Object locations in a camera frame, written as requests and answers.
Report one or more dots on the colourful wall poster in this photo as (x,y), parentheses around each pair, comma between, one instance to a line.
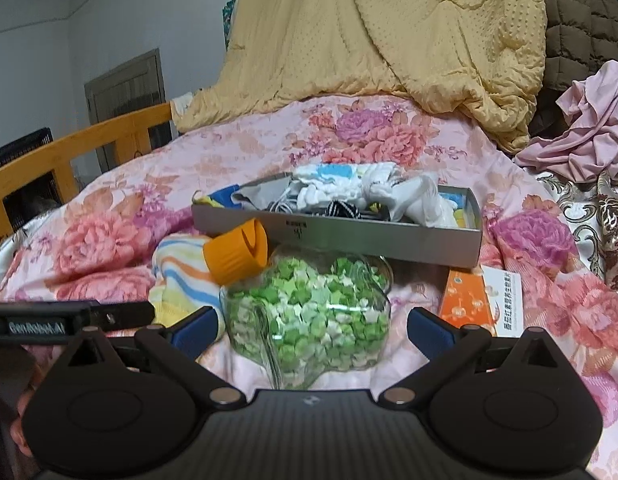
(227,20)

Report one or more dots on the white cloth blue print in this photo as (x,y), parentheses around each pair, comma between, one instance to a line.
(317,185)

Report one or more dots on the white small cloth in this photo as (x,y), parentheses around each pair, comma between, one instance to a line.
(417,199)

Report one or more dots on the wooden bed rail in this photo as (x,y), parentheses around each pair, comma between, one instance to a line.
(128,133)

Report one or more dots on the brown quilted jacket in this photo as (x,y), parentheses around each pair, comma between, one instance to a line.
(581,36)

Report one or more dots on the person's left hand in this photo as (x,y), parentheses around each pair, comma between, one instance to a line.
(17,385)

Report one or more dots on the striped yellow sock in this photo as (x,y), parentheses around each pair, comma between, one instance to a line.
(183,283)

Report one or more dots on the grey door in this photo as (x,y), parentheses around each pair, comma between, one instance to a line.
(132,85)

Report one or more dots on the cream maroon brocade cover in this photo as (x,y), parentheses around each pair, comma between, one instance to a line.
(591,213)

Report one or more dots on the orange white medicine box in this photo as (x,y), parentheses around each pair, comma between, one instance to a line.
(490,298)

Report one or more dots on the black white striped sock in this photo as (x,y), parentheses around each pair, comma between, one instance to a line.
(339,209)

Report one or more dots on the grey shallow cardboard box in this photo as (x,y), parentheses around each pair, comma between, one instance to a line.
(458,246)

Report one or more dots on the yellow dotted quilt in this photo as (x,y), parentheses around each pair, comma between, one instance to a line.
(484,58)

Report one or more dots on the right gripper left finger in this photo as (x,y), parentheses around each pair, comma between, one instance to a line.
(174,351)

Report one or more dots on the pink crumpled garment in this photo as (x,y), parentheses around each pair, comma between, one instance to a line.
(588,147)

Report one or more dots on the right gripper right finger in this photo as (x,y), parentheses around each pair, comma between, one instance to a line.
(450,351)

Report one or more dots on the pink floral bedspread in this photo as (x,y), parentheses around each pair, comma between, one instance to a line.
(99,245)

